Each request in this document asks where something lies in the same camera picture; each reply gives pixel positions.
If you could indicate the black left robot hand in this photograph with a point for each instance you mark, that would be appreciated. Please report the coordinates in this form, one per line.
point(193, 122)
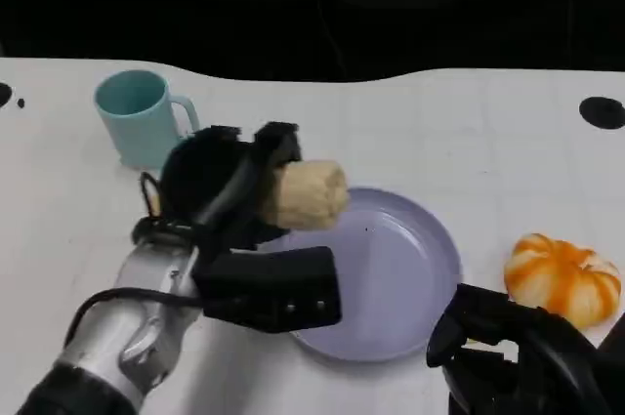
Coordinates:
point(205, 176)

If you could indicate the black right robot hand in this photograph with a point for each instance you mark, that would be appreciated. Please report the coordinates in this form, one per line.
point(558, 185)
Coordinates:
point(537, 361)

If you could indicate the orange white toy bread roll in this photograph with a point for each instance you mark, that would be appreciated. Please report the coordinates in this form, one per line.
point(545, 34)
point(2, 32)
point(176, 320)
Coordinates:
point(561, 278)

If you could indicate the pale green mug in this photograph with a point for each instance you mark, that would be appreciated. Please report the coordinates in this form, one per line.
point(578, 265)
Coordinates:
point(137, 117)

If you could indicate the lilac plate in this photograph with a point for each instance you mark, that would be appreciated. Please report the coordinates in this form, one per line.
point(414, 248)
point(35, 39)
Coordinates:
point(390, 263)

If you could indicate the black curtain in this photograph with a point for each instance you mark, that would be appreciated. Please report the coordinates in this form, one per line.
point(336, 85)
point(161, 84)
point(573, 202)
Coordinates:
point(293, 5)

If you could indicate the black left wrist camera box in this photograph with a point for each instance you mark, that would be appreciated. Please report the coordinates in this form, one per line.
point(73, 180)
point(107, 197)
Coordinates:
point(273, 288)

